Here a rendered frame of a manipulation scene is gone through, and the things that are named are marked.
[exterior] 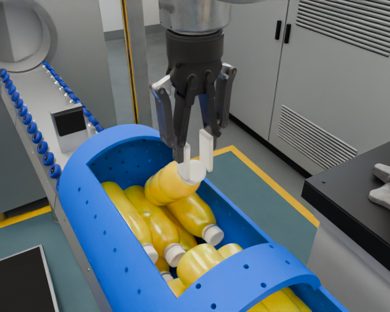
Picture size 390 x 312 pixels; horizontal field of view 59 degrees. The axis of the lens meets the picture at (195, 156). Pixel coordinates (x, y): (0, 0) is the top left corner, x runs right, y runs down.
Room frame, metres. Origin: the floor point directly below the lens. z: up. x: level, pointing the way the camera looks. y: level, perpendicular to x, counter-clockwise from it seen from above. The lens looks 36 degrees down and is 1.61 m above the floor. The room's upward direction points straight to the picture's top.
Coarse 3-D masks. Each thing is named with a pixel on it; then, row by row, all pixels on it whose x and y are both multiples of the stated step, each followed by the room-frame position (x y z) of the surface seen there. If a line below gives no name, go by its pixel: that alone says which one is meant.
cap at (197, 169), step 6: (192, 162) 0.46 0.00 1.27; (198, 162) 0.46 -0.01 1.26; (192, 168) 0.45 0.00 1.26; (198, 168) 0.46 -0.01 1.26; (204, 168) 0.46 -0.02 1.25; (192, 174) 0.45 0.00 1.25; (198, 174) 0.45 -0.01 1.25; (204, 174) 0.45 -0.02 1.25; (192, 180) 0.44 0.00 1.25; (198, 180) 0.44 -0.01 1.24
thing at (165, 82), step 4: (168, 76) 0.43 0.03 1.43; (160, 80) 0.43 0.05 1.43; (164, 80) 0.43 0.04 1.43; (168, 80) 0.43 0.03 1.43; (156, 84) 0.42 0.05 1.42; (160, 84) 0.42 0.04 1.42; (164, 84) 0.42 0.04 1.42; (168, 84) 0.43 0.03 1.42; (152, 88) 0.42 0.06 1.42; (168, 88) 0.43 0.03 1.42; (168, 92) 0.42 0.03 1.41; (156, 96) 0.42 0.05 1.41
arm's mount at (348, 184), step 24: (384, 144) 0.81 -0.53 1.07; (336, 168) 0.71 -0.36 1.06; (360, 168) 0.70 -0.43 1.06; (312, 192) 0.64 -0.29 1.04; (336, 192) 0.62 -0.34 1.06; (360, 192) 0.62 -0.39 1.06; (336, 216) 0.57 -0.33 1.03; (360, 216) 0.54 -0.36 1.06; (384, 216) 0.54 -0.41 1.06; (360, 240) 0.51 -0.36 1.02; (384, 240) 0.47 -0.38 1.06; (384, 264) 0.45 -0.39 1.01
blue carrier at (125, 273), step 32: (128, 128) 0.63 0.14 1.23; (96, 160) 0.60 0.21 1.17; (128, 160) 0.64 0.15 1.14; (160, 160) 0.68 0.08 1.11; (64, 192) 0.52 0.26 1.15; (96, 192) 0.46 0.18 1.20; (96, 224) 0.41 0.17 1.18; (224, 224) 0.51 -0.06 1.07; (96, 256) 0.37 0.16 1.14; (128, 256) 0.33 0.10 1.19; (256, 256) 0.30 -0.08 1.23; (288, 256) 0.32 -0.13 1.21; (128, 288) 0.29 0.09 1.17; (160, 288) 0.27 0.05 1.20; (192, 288) 0.26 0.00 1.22; (224, 288) 0.25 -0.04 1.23; (256, 288) 0.25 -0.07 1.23; (320, 288) 0.31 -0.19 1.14
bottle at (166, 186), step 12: (168, 168) 0.49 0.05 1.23; (156, 180) 0.51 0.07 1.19; (168, 180) 0.47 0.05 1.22; (180, 180) 0.46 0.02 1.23; (144, 192) 0.55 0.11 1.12; (156, 192) 0.50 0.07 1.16; (168, 192) 0.47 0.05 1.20; (180, 192) 0.45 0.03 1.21; (192, 192) 0.46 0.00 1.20; (156, 204) 0.53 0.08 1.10
